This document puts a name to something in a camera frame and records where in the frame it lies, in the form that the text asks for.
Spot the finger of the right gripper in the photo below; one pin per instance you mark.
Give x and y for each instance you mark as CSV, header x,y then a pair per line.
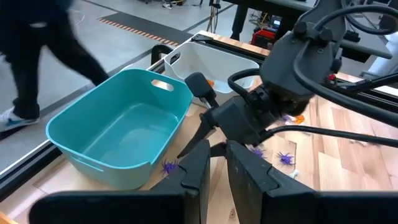
x,y
218,149
199,137

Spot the person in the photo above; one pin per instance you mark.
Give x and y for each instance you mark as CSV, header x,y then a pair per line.
x,y
31,46

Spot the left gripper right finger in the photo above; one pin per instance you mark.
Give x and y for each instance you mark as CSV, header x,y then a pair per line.
x,y
264,202

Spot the teal plastic bin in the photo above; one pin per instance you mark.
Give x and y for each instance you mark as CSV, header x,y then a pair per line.
x,y
124,133

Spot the white plastic bone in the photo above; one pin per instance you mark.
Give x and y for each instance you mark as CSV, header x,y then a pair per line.
x,y
293,173

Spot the black workbench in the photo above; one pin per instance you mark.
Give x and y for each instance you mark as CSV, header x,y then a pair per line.
x,y
240,21

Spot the white plastic bin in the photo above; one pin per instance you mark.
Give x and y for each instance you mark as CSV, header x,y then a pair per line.
x,y
217,62

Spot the red toolbox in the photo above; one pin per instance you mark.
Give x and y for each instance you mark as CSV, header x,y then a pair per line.
x,y
262,37

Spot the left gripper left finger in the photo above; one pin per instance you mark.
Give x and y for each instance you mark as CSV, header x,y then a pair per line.
x,y
196,202

